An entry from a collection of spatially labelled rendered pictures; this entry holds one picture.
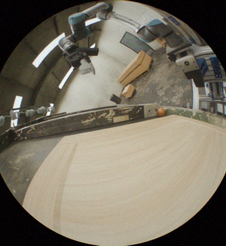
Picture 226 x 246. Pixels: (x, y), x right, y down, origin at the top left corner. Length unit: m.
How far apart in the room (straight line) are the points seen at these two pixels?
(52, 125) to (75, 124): 0.12
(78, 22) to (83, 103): 5.06
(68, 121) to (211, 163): 0.42
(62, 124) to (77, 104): 5.00
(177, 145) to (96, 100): 5.24
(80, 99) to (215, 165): 5.43
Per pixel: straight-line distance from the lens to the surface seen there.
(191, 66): 0.56
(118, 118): 0.33
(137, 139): 0.15
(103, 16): 0.82
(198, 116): 0.38
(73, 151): 0.15
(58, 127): 0.37
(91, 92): 5.41
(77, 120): 0.32
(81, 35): 0.52
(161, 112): 0.42
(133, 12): 5.45
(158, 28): 0.62
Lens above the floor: 1.23
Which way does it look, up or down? 18 degrees down
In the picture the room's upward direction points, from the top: 65 degrees counter-clockwise
